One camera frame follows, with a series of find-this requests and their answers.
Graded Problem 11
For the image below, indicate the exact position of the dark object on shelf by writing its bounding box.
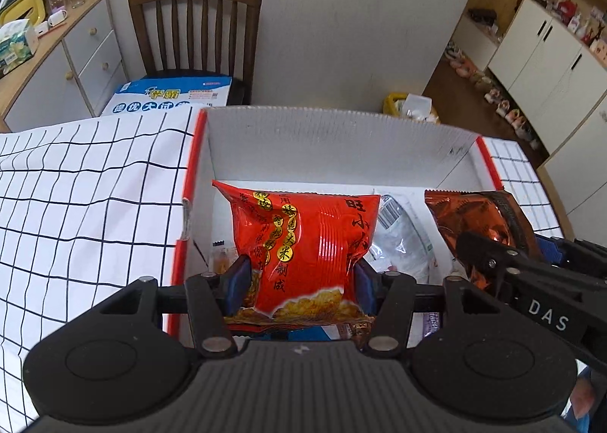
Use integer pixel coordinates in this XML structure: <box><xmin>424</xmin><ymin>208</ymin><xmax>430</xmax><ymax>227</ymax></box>
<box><xmin>469</xmin><ymin>8</ymin><xmax>498</xmax><ymax>28</ymax></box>

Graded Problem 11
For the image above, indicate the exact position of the red cardboard box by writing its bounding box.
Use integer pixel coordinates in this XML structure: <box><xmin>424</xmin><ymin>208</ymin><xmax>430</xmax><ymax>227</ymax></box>
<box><xmin>164</xmin><ymin>105</ymin><xmax>503</xmax><ymax>348</ymax></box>

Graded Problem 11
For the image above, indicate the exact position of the row of shoes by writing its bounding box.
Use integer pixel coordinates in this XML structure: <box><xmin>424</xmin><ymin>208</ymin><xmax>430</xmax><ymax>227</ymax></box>
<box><xmin>443</xmin><ymin>41</ymin><xmax>541</xmax><ymax>151</ymax></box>

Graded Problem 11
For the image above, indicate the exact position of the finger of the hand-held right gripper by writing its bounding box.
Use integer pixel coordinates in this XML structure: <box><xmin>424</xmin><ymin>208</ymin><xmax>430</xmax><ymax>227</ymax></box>
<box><xmin>533</xmin><ymin>234</ymin><xmax>607</xmax><ymax>294</ymax></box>
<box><xmin>455</xmin><ymin>231</ymin><xmax>527</xmax><ymax>301</ymax></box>

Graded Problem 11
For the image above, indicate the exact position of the red rice cracker bag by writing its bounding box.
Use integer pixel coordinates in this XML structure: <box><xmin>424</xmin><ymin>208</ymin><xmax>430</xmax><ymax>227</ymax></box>
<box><xmin>212</xmin><ymin>180</ymin><xmax>381</xmax><ymax>326</ymax></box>

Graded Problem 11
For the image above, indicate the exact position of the green tissue box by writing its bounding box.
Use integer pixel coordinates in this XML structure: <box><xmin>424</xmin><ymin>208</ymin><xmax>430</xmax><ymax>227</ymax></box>
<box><xmin>0</xmin><ymin>19</ymin><xmax>39</xmax><ymax>73</ymax></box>

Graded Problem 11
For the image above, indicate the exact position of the brown foil snack packet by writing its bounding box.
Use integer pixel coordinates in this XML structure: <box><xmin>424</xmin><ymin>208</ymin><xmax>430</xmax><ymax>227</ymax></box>
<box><xmin>423</xmin><ymin>189</ymin><xmax>544</xmax><ymax>291</ymax></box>

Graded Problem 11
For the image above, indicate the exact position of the wooden side cabinet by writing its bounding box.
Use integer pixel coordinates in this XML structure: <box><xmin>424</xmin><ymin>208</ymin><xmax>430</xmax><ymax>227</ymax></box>
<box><xmin>0</xmin><ymin>0</ymin><xmax>129</xmax><ymax>132</ymax></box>

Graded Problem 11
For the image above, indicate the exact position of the white charger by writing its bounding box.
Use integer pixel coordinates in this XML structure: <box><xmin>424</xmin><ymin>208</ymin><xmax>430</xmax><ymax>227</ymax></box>
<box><xmin>34</xmin><ymin>10</ymin><xmax>67</xmax><ymax>38</ymax></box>

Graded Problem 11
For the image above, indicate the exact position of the white purple snack packet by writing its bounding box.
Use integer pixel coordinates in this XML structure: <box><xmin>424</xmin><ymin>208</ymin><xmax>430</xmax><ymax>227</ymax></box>
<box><xmin>367</xmin><ymin>195</ymin><xmax>444</xmax><ymax>336</ymax></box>

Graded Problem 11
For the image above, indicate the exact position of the blue snack packet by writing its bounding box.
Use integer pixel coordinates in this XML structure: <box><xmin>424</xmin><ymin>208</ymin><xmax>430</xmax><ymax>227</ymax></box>
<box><xmin>258</xmin><ymin>326</ymin><xmax>328</xmax><ymax>343</ymax></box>

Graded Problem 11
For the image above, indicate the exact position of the person's own leg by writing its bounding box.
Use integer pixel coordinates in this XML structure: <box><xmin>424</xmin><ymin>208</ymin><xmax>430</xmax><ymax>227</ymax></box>
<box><xmin>564</xmin><ymin>362</ymin><xmax>593</xmax><ymax>433</ymax></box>

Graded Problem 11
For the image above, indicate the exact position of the yellow waste bin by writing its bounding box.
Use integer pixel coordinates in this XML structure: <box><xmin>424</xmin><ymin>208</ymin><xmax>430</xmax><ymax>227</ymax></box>
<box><xmin>383</xmin><ymin>91</ymin><xmax>439</xmax><ymax>123</ymax></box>

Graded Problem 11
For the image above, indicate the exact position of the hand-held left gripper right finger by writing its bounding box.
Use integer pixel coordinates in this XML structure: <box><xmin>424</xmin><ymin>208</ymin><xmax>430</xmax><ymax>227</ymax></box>
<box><xmin>353</xmin><ymin>258</ymin><xmax>510</xmax><ymax>359</ymax></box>

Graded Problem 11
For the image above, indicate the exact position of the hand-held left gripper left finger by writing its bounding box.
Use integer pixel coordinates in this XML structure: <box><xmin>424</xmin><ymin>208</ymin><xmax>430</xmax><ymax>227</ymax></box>
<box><xmin>97</xmin><ymin>255</ymin><xmax>252</xmax><ymax>359</ymax></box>

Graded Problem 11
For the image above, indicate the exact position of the checkered tablecloth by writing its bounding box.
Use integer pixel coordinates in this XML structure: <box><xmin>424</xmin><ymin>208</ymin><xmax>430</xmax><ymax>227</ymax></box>
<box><xmin>0</xmin><ymin>107</ymin><xmax>565</xmax><ymax>431</ymax></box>

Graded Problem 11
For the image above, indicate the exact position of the white wooden wall cabinet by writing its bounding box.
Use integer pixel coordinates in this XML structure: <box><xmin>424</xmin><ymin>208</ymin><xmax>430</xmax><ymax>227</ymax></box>
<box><xmin>422</xmin><ymin>0</ymin><xmax>607</xmax><ymax>235</ymax></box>

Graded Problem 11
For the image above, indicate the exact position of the blue white sack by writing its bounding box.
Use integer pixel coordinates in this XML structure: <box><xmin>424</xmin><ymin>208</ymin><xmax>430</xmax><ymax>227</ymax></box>
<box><xmin>101</xmin><ymin>75</ymin><xmax>233</xmax><ymax>117</ymax></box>

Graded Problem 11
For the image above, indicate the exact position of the group of shelf ornaments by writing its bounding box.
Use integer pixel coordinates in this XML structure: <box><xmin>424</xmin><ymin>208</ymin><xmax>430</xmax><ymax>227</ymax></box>
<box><xmin>531</xmin><ymin>0</ymin><xmax>607</xmax><ymax>66</ymax></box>

